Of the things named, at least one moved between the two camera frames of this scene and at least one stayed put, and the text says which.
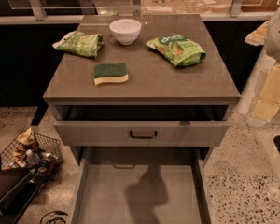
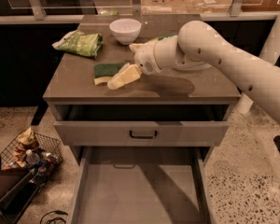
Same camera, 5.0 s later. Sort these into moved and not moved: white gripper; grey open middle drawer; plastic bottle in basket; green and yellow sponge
Moved: white gripper
Not moved: plastic bottle in basket; grey open middle drawer; green and yellow sponge
